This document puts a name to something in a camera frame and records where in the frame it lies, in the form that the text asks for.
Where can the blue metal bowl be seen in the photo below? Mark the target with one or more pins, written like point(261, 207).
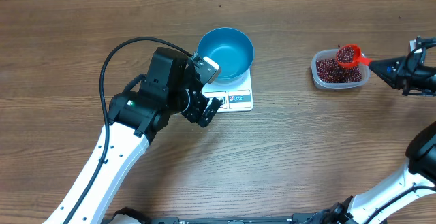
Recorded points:
point(231, 49)

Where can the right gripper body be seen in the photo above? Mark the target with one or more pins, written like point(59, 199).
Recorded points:
point(400, 75)

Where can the white digital kitchen scale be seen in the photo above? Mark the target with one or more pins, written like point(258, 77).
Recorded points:
point(236, 96)

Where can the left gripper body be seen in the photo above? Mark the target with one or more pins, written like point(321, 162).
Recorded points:
point(196, 107)

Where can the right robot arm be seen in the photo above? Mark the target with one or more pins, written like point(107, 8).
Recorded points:
point(416, 177)

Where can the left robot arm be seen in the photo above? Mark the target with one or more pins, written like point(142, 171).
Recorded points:
point(172, 85)

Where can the red scoop with blue handle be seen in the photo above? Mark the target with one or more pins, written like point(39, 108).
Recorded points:
point(350, 55)

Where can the clear plastic container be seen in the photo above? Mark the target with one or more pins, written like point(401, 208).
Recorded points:
point(327, 54)

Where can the red adzuki beans in container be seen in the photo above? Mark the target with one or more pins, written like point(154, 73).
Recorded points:
point(330, 71)

